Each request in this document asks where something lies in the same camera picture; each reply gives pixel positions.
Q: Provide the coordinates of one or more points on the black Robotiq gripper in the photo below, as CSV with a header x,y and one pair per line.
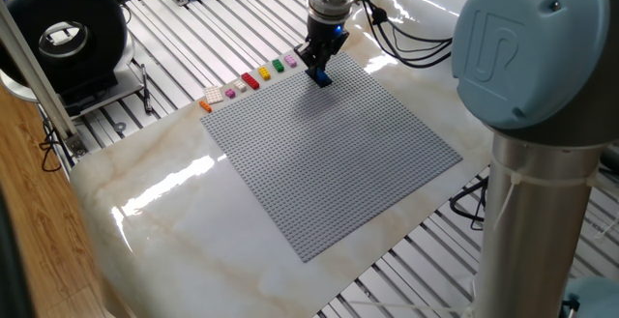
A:
x,y
326,37

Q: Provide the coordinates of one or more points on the black Lego plate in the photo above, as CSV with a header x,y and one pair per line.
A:
x,y
325,84

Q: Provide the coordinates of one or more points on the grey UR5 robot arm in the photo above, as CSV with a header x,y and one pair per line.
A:
x,y
532,66

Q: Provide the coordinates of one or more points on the light pink Lego brick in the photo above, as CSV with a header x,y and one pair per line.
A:
x,y
290,61

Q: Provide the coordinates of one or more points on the green Lego brick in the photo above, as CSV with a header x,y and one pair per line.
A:
x,y
278,65

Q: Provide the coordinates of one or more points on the yellow Lego brick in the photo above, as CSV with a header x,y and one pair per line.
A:
x,y
264,73

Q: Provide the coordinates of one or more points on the red Lego brick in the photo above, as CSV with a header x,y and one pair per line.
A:
x,y
250,80

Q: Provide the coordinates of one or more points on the small white Lego brick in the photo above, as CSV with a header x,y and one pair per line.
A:
x,y
240,85

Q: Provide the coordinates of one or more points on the small magenta Lego brick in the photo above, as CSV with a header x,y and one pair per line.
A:
x,y
230,93

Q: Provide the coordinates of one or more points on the grey Lego baseplate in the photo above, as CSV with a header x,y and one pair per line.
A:
x,y
329,163

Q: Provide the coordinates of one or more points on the large white Lego plate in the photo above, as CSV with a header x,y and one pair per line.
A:
x,y
213,95

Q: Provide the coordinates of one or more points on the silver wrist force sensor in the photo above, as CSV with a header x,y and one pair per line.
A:
x,y
331,4

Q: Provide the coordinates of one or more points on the black metal pen tool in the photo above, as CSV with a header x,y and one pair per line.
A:
x,y
146,88

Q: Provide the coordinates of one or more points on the small metal washer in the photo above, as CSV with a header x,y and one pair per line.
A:
x,y
116,124

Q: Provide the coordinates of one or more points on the glossy marble pattern mat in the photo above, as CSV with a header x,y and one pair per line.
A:
x,y
203,240

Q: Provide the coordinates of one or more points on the black curved panel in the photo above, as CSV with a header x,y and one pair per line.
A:
x,y
12,260

